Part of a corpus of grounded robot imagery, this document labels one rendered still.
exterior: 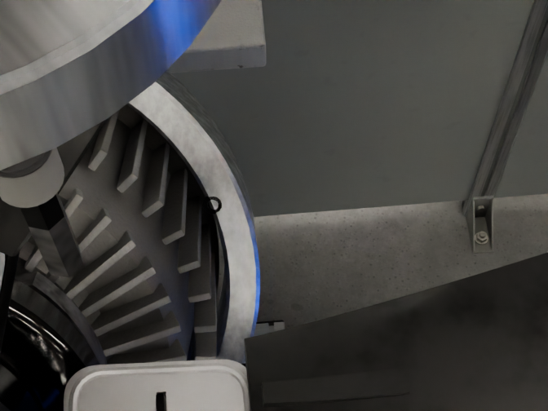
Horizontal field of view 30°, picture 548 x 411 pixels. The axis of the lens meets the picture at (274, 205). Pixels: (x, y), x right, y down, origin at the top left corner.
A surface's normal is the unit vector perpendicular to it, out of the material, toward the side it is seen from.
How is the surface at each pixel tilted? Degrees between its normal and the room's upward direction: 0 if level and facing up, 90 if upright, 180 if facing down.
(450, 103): 90
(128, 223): 52
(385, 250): 0
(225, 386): 6
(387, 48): 90
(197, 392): 6
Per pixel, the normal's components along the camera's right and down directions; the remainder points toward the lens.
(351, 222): 0.00, -0.48
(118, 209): 0.73, -0.46
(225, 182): 0.06, 0.36
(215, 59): 0.08, 0.87
